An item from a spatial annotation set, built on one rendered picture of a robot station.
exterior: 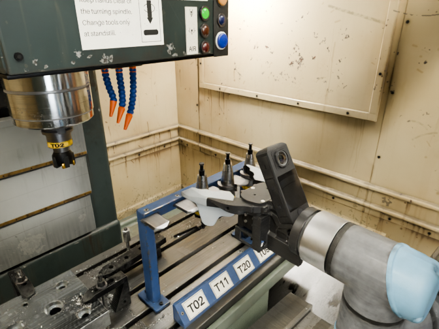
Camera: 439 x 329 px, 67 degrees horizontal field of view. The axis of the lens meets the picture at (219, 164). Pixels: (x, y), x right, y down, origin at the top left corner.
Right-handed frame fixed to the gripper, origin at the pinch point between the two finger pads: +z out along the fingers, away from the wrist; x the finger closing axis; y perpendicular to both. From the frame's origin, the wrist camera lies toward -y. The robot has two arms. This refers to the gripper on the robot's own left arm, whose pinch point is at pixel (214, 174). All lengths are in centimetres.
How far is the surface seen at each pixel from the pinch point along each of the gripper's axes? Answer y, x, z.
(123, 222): 83, 35, 116
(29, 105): -10.6, -19.7, 28.8
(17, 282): 44, -28, 53
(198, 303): 51, 10, 18
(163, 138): 42, 70, 122
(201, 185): 18.3, 18.0, 25.2
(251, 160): 17, 40, 26
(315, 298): 74, 57, 5
